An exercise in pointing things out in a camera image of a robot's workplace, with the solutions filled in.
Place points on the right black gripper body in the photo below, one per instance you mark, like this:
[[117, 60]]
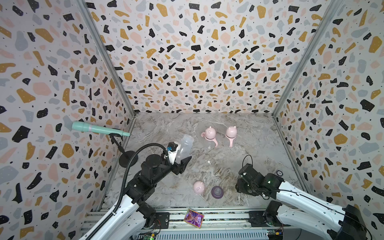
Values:
[[244, 186]]

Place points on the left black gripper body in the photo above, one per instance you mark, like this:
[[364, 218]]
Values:
[[176, 168]]

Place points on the small clear baby bottle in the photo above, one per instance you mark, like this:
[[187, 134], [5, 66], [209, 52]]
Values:
[[214, 140]]

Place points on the clear silicone nipple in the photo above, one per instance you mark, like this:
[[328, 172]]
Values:
[[217, 181]]

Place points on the pink bottle cap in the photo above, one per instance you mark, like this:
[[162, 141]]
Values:
[[199, 187], [210, 133]]

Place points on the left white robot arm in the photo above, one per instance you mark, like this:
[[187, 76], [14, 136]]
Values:
[[128, 216]]

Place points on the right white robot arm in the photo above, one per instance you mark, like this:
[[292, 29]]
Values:
[[288, 205]]

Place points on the small dark round token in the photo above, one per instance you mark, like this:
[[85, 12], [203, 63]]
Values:
[[279, 173]]

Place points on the black microphone stand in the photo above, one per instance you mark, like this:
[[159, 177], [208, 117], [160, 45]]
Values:
[[125, 158]]

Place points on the colourful holographic card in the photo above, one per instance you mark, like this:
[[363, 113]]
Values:
[[194, 218]]

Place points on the mint green microphone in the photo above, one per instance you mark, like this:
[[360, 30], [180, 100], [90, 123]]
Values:
[[86, 127]]

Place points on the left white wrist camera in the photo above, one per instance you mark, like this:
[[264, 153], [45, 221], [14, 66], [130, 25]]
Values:
[[172, 151]]

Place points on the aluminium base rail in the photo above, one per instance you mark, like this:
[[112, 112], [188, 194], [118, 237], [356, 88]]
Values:
[[223, 223]]

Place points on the left corner aluminium post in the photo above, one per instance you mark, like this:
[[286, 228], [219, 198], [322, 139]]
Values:
[[87, 17]]

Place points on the corner aluminium post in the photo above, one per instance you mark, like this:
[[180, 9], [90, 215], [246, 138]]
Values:
[[330, 12], [87, 17]]

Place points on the right corner aluminium post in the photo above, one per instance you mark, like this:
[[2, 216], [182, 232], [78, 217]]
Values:
[[330, 12]]

